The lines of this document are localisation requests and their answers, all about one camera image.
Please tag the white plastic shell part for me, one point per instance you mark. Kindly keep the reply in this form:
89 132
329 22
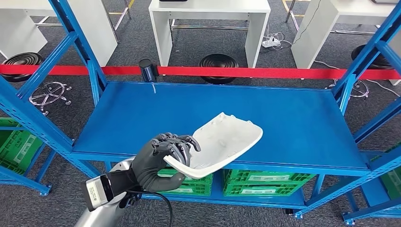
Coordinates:
225 141

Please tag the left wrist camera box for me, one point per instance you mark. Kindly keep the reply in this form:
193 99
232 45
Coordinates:
94 192

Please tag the white power strip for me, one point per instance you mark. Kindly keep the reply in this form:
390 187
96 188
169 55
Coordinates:
271 42

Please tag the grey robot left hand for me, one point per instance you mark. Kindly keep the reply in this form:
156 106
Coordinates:
150 163

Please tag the black round stool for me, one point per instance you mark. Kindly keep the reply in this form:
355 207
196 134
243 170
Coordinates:
22 62
380 62
217 64

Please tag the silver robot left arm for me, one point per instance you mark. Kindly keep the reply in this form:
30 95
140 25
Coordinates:
94 219

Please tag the white panel table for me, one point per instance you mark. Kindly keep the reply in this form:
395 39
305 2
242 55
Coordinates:
94 31
316 37
206 7

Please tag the black barrier post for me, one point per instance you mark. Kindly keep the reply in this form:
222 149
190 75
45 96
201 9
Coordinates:
147 70

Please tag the red barrier belt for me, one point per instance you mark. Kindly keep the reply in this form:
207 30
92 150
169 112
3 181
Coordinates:
282 73
62 70

